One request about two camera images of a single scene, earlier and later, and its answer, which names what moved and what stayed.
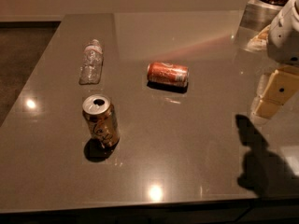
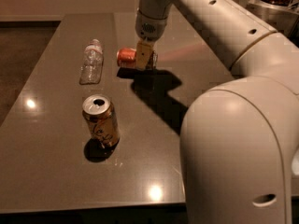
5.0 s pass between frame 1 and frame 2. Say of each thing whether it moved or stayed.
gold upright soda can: stayed
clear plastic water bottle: stayed
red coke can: moved
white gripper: moved
